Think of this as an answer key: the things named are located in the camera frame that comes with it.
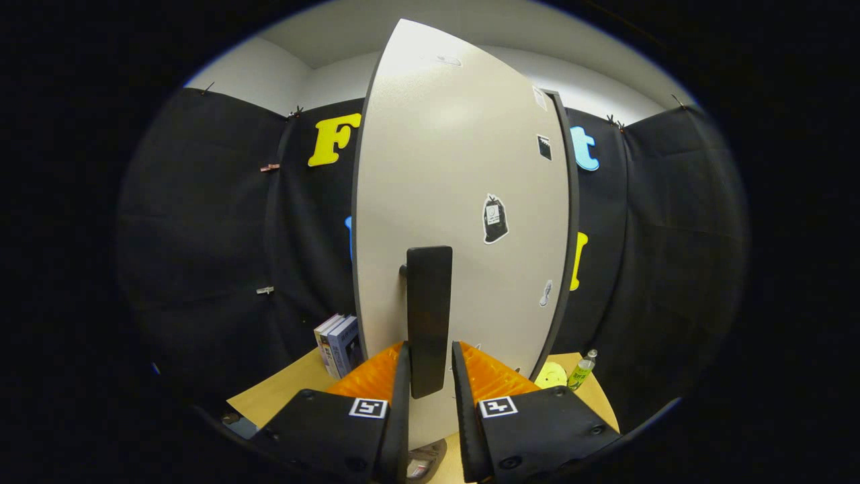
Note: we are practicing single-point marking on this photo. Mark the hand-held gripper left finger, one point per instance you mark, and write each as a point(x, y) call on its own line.
point(336, 437)

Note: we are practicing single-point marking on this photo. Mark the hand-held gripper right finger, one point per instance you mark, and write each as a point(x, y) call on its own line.
point(537, 437)

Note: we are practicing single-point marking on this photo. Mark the brown fuzzy shoe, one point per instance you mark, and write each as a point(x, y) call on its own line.
point(426, 464)

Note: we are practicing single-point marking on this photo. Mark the grey shoe cabinet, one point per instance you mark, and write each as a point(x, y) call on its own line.
point(572, 202)

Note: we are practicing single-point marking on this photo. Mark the yellow smiley disc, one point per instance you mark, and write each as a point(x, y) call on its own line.
point(551, 376)

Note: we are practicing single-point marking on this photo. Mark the green spray bottle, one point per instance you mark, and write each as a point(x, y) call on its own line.
point(580, 373)

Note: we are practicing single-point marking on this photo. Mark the blue cover book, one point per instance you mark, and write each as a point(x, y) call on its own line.
point(348, 346)

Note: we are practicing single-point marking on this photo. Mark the black backdrop cloth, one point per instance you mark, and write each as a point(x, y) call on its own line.
point(201, 235)

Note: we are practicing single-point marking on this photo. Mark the black clip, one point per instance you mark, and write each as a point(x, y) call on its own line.
point(295, 111)
point(613, 122)

